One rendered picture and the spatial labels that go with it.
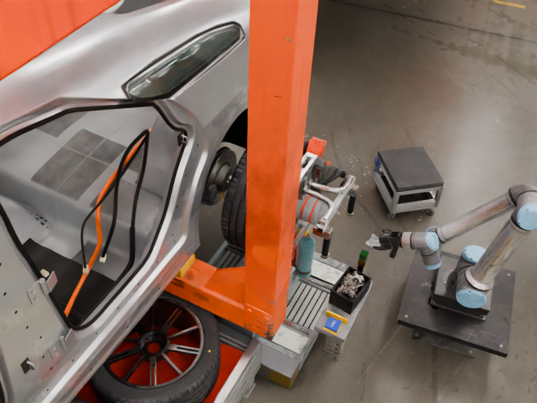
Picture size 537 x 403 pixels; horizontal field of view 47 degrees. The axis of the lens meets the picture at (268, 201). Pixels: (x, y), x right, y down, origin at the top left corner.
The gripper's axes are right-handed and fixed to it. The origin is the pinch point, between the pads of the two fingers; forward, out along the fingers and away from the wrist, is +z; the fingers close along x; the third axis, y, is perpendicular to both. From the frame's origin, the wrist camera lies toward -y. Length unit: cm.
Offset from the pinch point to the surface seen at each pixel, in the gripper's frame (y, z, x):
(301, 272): -1.8, 32.9, 20.8
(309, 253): 11.3, 23.6, 19.8
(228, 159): 58, 66, -4
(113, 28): 159, 41, 50
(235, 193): 60, 44, 28
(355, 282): -10.5, 4.9, 18.7
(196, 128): 104, 39, 36
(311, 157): 55, 16, -4
